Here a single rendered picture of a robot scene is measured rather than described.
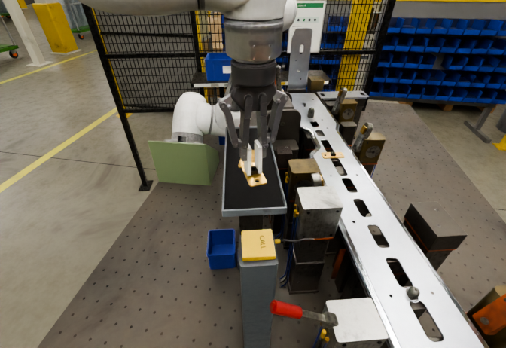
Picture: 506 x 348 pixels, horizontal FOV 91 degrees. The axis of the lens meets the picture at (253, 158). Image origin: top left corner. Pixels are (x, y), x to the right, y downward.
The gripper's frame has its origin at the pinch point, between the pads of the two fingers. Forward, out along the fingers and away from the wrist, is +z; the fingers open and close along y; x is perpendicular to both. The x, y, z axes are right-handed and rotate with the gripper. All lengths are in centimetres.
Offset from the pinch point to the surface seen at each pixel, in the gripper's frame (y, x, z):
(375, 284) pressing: 22.3, -21.3, 25.0
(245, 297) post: -6.6, -16.7, 22.4
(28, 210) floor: -147, 151, 126
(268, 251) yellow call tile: -2.1, -16.1, 9.1
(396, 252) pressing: 32.8, -16.2, 25.0
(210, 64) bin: 10, 119, 13
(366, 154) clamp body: 56, 25, 27
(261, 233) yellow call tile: -2.0, -12.2, 9.1
